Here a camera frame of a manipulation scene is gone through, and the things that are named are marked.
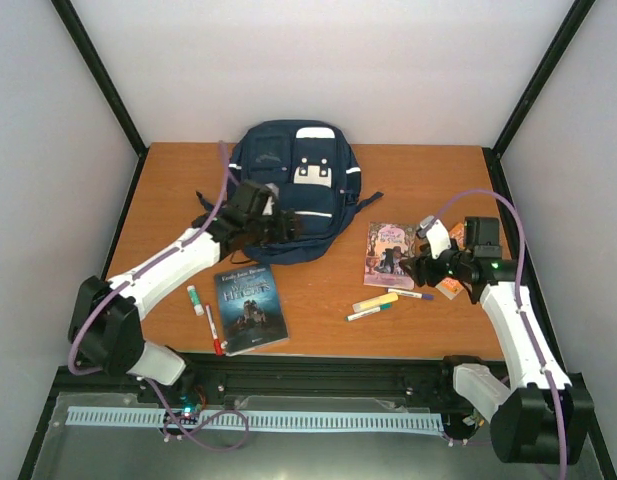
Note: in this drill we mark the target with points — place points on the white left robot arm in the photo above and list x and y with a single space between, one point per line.
105 331

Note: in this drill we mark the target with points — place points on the white green glue stick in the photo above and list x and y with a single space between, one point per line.
195 300

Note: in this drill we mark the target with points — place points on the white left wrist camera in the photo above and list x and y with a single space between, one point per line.
271 202

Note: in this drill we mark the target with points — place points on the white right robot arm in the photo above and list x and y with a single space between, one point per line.
538 415

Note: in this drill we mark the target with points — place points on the light blue slotted cable duct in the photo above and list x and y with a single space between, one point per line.
260 421

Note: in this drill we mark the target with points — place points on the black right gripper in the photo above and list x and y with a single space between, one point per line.
422 267

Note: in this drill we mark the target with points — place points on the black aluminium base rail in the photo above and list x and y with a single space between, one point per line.
219 380

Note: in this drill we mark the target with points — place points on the navy blue student backpack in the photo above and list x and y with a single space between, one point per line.
313 170

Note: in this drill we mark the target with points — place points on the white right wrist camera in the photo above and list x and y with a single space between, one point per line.
435 233

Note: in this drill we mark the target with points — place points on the purple tipped white marker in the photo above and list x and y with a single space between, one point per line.
411 294

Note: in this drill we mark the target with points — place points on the dark Wuthering Heights book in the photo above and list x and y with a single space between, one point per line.
250 309

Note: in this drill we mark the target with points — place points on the pink Taming Shrew book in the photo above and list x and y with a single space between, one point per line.
387 245

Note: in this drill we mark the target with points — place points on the black left frame post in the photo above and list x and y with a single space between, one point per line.
88 52

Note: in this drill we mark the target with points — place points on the yellow highlighter pen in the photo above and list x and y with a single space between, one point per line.
377 301

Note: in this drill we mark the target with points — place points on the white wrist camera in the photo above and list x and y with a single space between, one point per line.
271 202
435 233

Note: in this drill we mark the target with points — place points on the orange Treehouse book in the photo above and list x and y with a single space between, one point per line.
449 287

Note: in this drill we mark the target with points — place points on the black frame post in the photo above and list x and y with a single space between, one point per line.
556 49
88 52

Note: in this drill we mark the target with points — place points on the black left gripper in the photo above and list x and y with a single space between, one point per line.
286 229

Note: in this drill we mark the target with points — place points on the red tipped white marker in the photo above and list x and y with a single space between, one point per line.
213 330

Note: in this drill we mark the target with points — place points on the green tipped white marker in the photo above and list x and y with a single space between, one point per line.
368 312

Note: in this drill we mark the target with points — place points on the black right frame post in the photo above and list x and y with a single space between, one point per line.
556 49

